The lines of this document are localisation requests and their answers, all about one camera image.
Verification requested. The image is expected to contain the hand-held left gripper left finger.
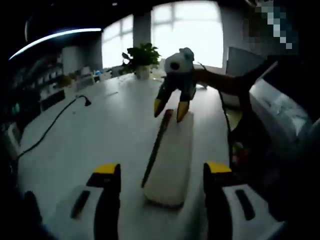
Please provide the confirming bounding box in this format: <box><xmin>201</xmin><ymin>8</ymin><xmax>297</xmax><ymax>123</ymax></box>
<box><xmin>44</xmin><ymin>163</ymin><xmax>122</xmax><ymax>240</ymax></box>

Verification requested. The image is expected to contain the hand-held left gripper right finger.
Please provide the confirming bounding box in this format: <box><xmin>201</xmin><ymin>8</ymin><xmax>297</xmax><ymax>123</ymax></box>
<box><xmin>202</xmin><ymin>161</ymin><xmax>286</xmax><ymax>240</ymax></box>

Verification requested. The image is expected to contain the brown wooden chopstick utensil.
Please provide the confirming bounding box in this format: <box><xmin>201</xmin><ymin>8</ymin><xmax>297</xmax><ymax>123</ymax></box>
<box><xmin>140</xmin><ymin>109</ymin><xmax>172</xmax><ymax>189</ymax></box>
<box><xmin>142</xmin><ymin>109</ymin><xmax>174</xmax><ymax>187</ymax></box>

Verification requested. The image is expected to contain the beige chopstick tray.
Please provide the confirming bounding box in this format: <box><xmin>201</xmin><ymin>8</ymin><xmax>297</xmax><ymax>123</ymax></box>
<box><xmin>143</xmin><ymin>111</ymin><xmax>195</xmax><ymax>204</ymax></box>

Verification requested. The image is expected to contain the green plant in white pot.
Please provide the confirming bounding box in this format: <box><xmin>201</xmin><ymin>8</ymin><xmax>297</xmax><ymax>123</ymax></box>
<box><xmin>121</xmin><ymin>42</ymin><xmax>162</xmax><ymax>81</ymax></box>

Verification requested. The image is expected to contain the white worn device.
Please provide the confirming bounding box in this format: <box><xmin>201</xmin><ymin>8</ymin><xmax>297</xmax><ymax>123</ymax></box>
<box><xmin>249</xmin><ymin>76</ymin><xmax>314</xmax><ymax>141</ymax></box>

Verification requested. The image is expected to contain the shelf with white bins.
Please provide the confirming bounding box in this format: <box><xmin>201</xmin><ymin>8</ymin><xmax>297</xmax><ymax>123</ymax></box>
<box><xmin>9</xmin><ymin>53</ymin><xmax>66</xmax><ymax>109</ymax></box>

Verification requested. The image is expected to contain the long curved ceiling light strip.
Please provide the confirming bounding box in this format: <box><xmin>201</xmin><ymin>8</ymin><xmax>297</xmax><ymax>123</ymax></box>
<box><xmin>8</xmin><ymin>27</ymin><xmax>103</xmax><ymax>62</ymax></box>

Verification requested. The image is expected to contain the black cable with plug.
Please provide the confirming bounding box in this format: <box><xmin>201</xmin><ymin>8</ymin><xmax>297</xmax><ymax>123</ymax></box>
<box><xmin>16</xmin><ymin>94</ymin><xmax>92</xmax><ymax>161</ymax></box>

